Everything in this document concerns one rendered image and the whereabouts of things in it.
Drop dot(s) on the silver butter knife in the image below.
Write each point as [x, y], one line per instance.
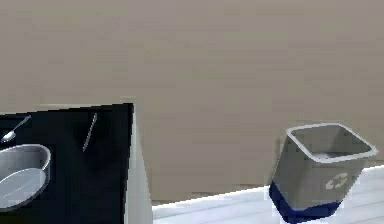
[90, 131]

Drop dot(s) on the black topped white counter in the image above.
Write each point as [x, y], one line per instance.
[100, 180]

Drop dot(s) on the grey bin with blue base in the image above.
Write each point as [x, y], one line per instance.
[313, 180]

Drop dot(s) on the silver metal pan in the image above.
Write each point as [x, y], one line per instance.
[20, 176]

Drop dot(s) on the silver spoon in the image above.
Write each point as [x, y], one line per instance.
[9, 135]

